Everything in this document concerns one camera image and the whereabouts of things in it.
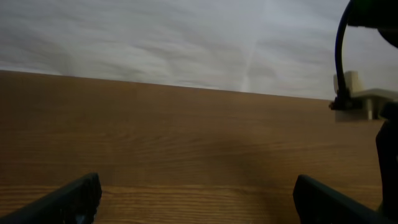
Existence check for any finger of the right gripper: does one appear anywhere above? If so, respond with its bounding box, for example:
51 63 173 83
375 121 398 220

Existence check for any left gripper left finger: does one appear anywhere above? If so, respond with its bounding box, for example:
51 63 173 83
0 172 103 224

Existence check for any black cable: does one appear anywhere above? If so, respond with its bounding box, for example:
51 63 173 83
328 0 357 111

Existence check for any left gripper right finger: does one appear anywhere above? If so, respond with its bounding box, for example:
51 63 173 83
292 174 398 224

